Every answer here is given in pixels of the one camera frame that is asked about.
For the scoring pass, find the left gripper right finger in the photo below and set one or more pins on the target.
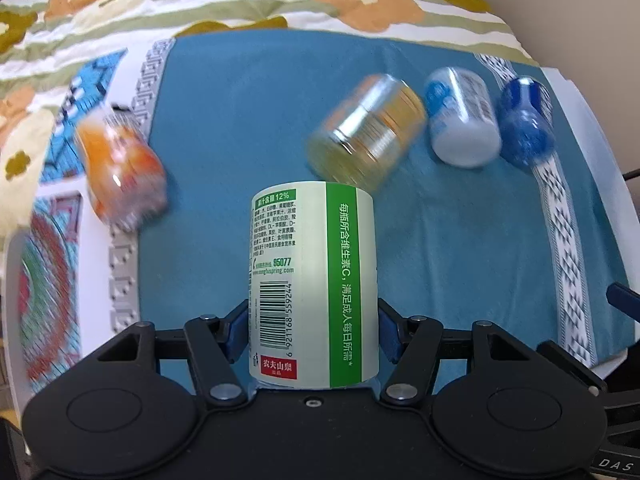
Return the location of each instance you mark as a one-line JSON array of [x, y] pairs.
[[412, 345]]

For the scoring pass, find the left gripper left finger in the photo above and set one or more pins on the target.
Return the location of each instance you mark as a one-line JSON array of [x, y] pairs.
[[214, 345]]

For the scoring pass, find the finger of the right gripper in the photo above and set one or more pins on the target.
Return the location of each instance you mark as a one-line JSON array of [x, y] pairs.
[[624, 299]]

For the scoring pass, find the green label plastic cup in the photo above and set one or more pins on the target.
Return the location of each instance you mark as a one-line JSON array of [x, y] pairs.
[[313, 297]]

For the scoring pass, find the orange pink plastic cup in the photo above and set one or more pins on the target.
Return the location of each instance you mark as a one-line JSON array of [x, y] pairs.
[[126, 180]]

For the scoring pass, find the blue plastic cup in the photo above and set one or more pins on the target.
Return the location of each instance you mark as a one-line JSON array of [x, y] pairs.
[[524, 113]]

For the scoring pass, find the white label plastic cup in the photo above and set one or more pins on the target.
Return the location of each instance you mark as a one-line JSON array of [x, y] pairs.
[[461, 123]]

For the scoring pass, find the blue patterned cloth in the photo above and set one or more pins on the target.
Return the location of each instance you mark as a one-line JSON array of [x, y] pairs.
[[230, 114]]

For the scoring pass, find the floral striped quilt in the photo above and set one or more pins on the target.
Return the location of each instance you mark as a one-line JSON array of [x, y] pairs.
[[44, 43]]

